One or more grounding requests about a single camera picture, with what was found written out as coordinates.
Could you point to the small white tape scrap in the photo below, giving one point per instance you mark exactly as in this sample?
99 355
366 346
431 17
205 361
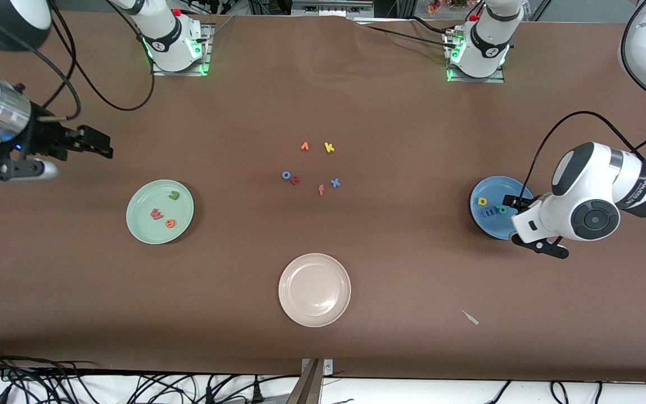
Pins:
470 317

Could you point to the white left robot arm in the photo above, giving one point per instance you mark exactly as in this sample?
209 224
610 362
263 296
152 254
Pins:
592 191

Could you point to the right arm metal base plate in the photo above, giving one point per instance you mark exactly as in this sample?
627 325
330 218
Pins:
202 64

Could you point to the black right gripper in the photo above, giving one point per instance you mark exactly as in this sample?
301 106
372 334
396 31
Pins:
42 138

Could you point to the silver table edge bracket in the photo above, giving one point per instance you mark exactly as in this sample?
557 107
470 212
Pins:
327 366

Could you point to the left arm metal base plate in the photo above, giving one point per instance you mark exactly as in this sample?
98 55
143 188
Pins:
499 78

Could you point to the teal foam letter p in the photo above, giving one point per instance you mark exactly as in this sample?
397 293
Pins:
501 210

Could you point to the orange dried flowers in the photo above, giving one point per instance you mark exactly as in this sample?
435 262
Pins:
434 7

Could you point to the blue foam letter x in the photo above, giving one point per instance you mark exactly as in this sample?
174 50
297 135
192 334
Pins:
335 182

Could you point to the beige plate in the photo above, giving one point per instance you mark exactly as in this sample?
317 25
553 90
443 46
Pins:
314 290

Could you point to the red foam letter w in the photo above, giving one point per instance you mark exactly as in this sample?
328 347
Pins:
157 214

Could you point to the blue foam letter m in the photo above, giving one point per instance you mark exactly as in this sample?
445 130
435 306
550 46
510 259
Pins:
487 212

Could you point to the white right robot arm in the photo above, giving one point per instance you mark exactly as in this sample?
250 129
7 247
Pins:
169 39

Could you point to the aluminium frame crossbar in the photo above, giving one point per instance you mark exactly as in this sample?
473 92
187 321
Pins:
331 8

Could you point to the grey metal post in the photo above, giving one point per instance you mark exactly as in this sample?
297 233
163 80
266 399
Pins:
306 390

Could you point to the blue plate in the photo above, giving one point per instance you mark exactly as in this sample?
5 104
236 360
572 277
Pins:
494 188

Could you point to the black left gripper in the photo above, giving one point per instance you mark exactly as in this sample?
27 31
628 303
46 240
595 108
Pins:
510 200

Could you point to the brown table cover sheet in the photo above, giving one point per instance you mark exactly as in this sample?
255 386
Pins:
76 292

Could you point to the light green plate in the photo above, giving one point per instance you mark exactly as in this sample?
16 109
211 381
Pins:
152 193

